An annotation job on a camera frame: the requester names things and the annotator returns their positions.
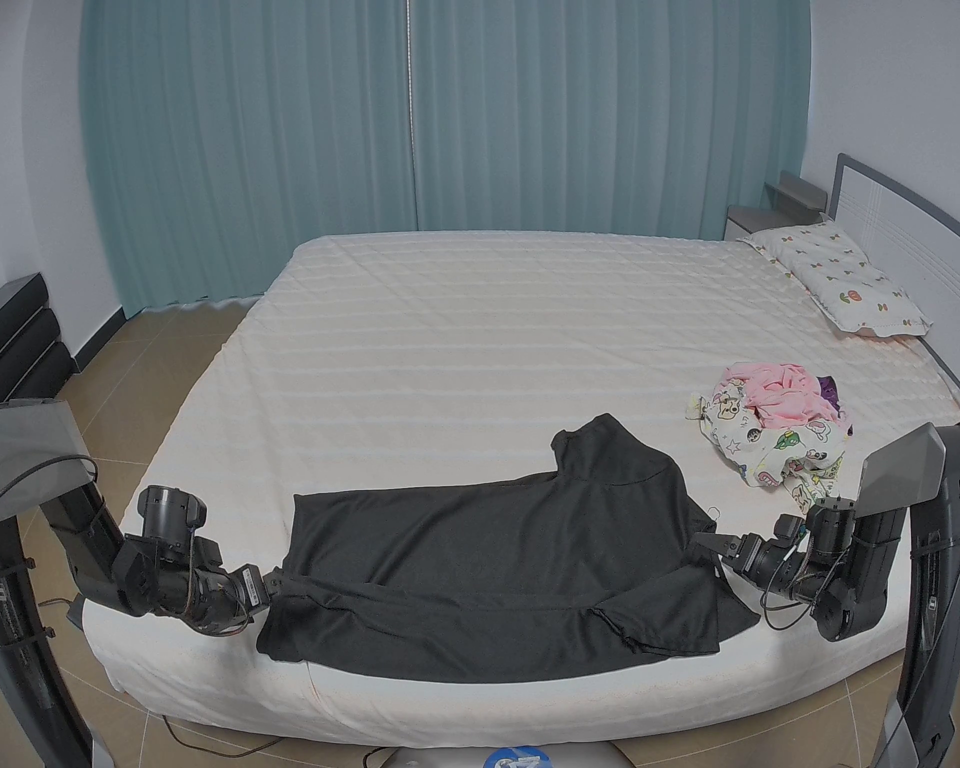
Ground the black chest of drawers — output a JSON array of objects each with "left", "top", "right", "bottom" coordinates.
[{"left": 0, "top": 273, "right": 76, "bottom": 402}]

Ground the black T-shirt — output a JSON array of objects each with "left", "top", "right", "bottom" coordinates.
[{"left": 256, "top": 412, "right": 762, "bottom": 669}]

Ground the white printed pillow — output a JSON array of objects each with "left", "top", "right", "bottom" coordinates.
[{"left": 736, "top": 221, "right": 933, "bottom": 339}]

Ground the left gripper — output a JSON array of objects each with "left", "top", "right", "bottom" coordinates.
[{"left": 193, "top": 564, "right": 282, "bottom": 637}]

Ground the blue-green curtain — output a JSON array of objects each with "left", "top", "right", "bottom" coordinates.
[
  {"left": 78, "top": 0, "right": 417, "bottom": 320},
  {"left": 408, "top": 0, "right": 815, "bottom": 241}
]

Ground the black cable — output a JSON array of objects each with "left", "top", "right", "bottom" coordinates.
[
  {"left": 0, "top": 453, "right": 100, "bottom": 500},
  {"left": 759, "top": 573, "right": 820, "bottom": 633},
  {"left": 159, "top": 712, "right": 284, "bottom": 756}
]

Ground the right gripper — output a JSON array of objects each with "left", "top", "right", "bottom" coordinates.
[{"left": 691, "top": 531, "right": 796, "bottom": 595}]

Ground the bed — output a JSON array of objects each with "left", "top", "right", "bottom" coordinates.
[{"left": 78, "top": 153, "right": 960, "bottom": 747}]

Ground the pile of clothes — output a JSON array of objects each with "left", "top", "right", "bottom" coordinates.
[{"left": 684, "top": 361, "right": 856, "bottom": 519}]

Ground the grey bedside table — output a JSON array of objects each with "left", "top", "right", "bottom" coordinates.
[{"left": 726, "top": 171, "right": 828, "bottom": 241}]

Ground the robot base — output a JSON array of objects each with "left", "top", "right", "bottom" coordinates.
[{"left": 367, "top": 742, "right": 627, "bottom": 768}]

